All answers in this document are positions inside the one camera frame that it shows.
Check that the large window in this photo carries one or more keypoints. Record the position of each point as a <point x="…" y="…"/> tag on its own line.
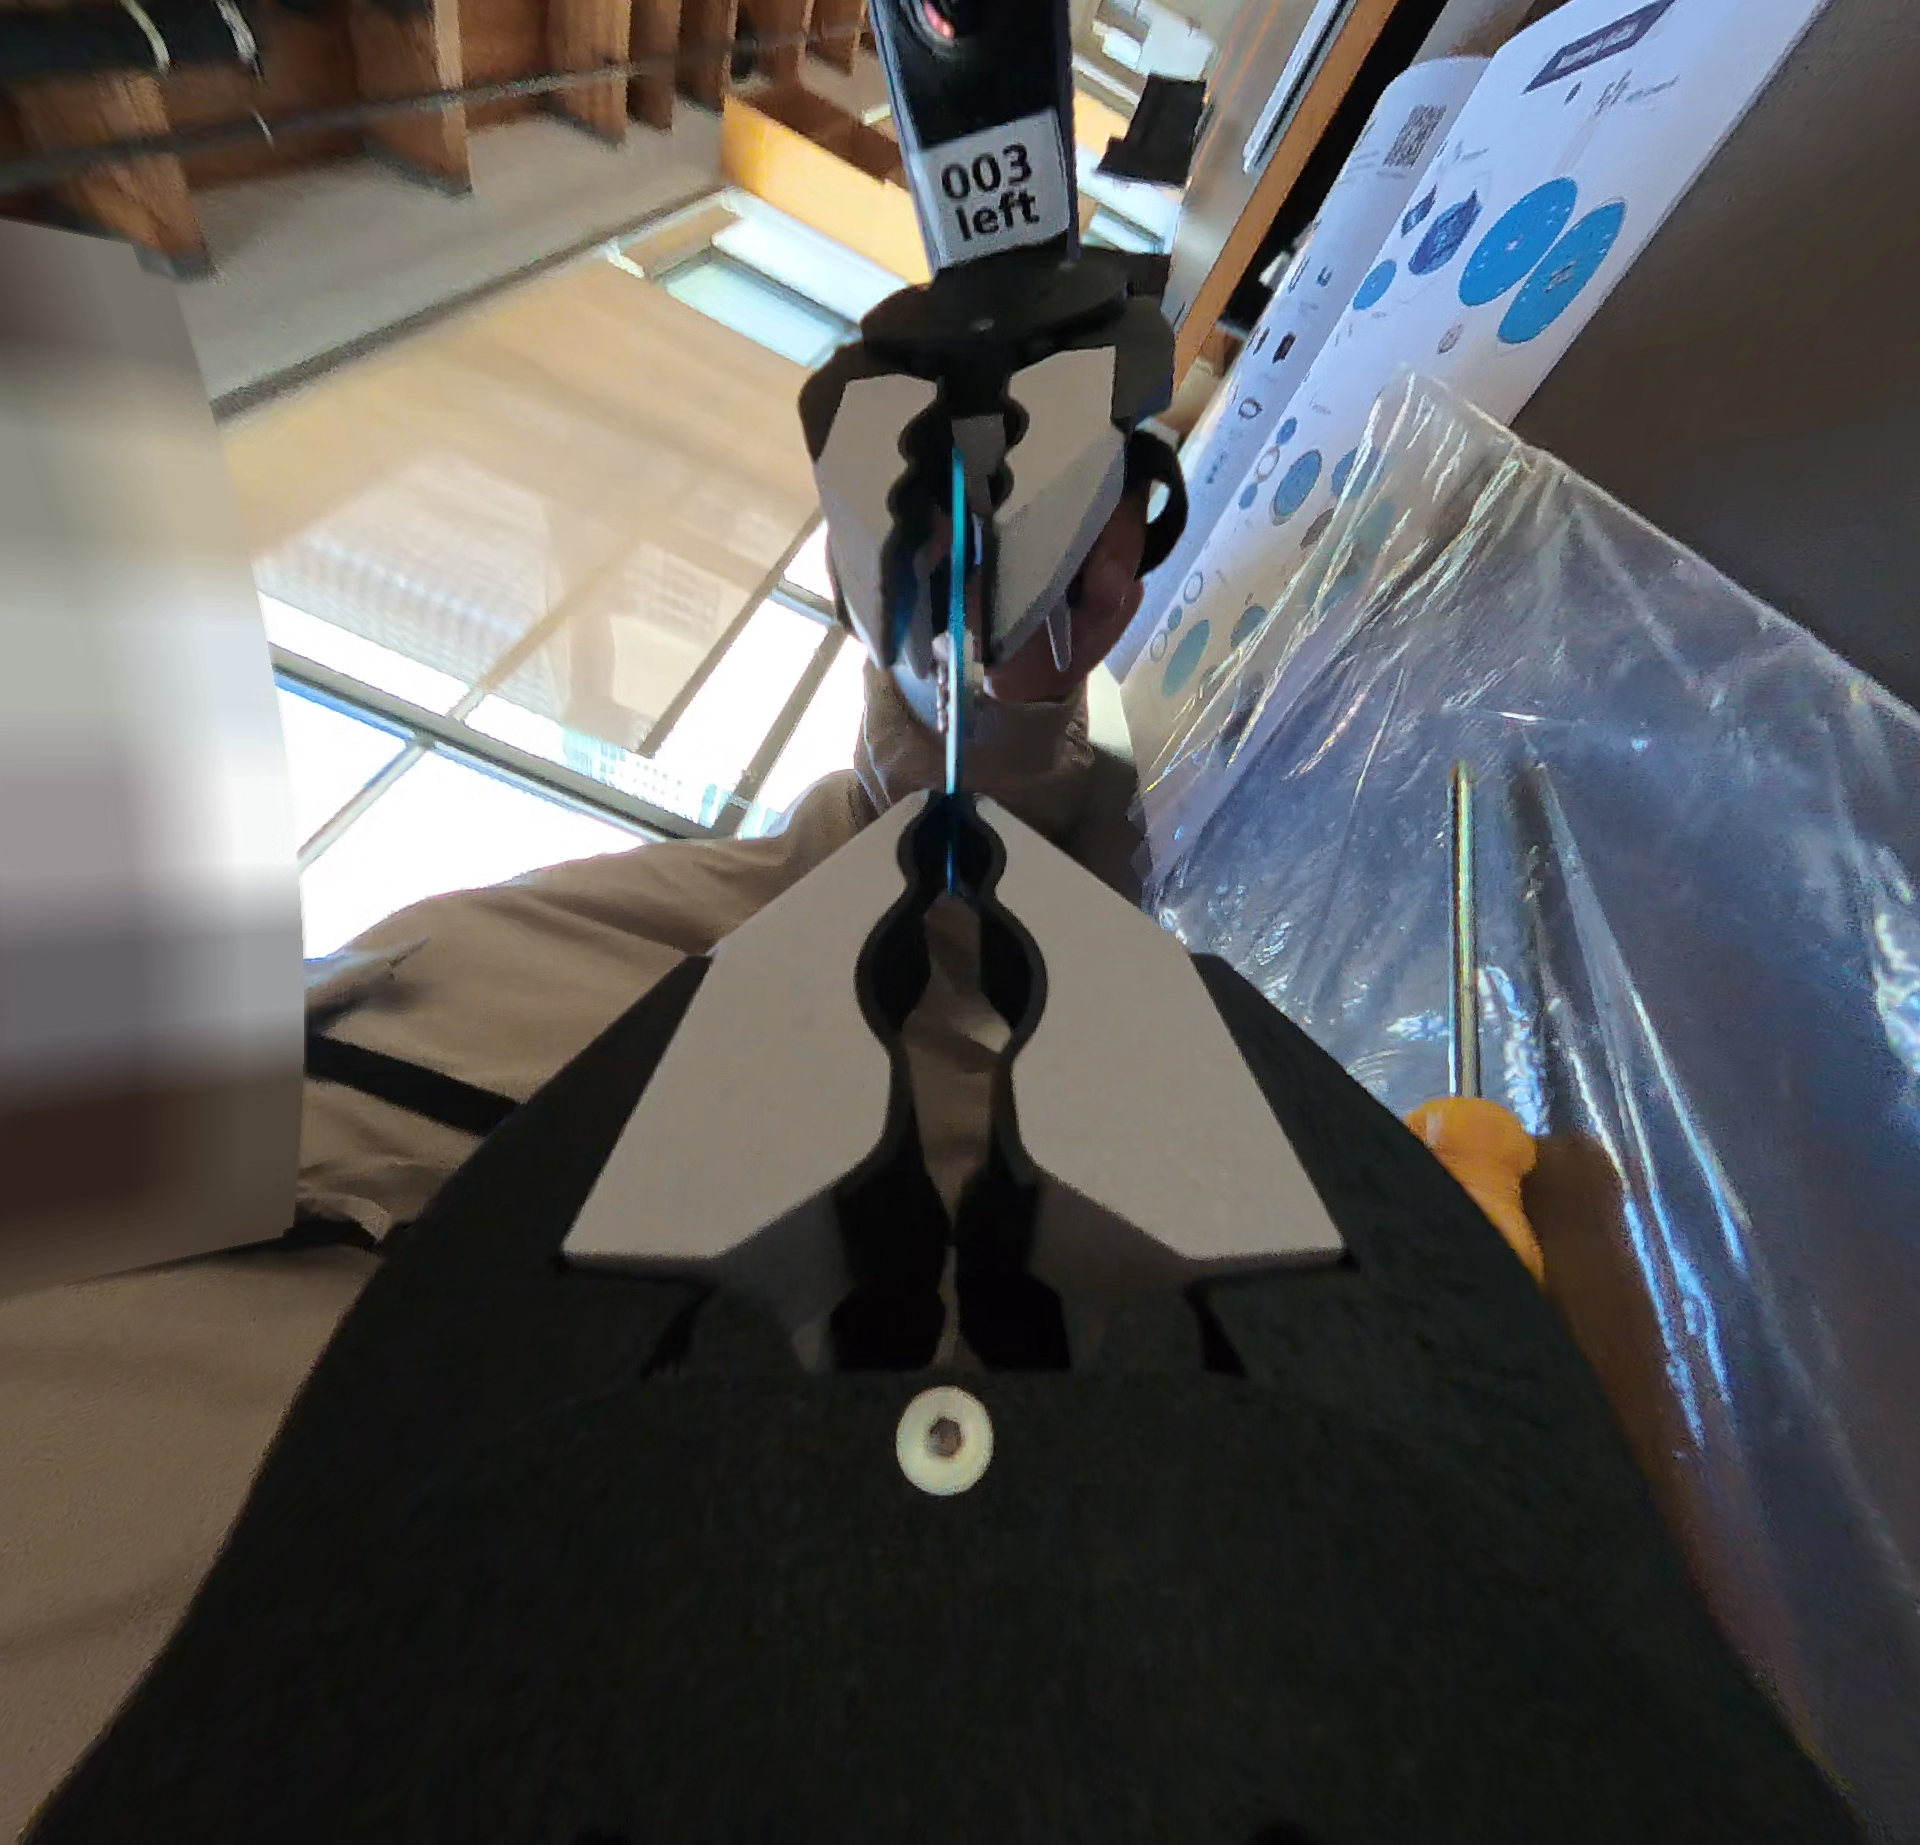
<point x="452" y="825"/>

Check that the clear plastic bag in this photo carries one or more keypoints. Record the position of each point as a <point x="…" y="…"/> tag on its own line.
<point x="1650" y="825"/>

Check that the black office chair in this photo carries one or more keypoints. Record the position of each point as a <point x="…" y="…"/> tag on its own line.
<point x="1161" y="127"/>

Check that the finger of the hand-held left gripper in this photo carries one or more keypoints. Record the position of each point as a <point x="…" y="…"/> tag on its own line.
<point x="855" y="494"/>
<point x="1066" y="481"/>

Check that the white assembly guide sheet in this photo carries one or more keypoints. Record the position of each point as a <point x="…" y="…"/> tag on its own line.
<point x="1650" y="119"/>

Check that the person's left hand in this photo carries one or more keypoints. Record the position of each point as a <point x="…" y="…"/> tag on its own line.
<point x="1086" y="629"/>

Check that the beige roller blind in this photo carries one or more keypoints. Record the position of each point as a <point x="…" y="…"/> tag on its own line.
<point x="496" y="494"/>

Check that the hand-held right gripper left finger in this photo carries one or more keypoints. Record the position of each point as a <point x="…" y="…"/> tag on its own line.
<point x="721" y="1123"/>

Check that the wood edged side desk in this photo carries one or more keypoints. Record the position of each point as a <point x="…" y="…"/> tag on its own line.
<point x="1351" y="89"/>

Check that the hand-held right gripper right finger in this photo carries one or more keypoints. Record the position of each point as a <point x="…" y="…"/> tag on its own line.
<point x="1170" y="1123"/>

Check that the blue round metal disc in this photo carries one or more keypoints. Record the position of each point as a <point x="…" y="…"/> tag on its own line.
<point x="955" y="600"/>

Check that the person's left forearm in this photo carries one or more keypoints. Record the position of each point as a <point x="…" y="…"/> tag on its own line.
<point x="1050" y="762"/>

